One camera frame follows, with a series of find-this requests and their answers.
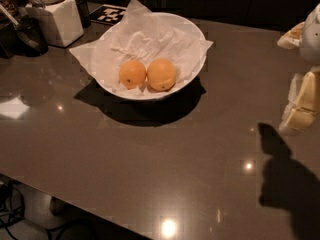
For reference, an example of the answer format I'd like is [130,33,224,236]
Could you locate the dark glass cup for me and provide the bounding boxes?
[75,0,91,28]

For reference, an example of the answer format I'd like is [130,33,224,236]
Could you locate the white bowl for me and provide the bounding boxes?
[92,12,208,102]

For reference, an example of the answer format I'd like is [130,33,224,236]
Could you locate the white crumpled paper liner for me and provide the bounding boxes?
[68,0,214,97]

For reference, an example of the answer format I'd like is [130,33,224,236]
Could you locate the orange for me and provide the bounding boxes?
[119,60,146,89]
[147,58,177,91]

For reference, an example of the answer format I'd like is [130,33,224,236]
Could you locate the dark round pot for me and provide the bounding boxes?
[0,17,48,59]

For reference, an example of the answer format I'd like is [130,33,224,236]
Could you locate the black cables on floor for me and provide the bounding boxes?
[0,180,98,240]

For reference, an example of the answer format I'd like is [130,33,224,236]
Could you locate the black white marker tag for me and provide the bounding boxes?
[89,4,126,25]

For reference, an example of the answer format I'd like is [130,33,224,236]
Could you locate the white square jar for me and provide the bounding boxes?
[26,0,83,47]

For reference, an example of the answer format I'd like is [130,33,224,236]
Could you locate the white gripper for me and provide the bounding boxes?
[277,4,320,135]

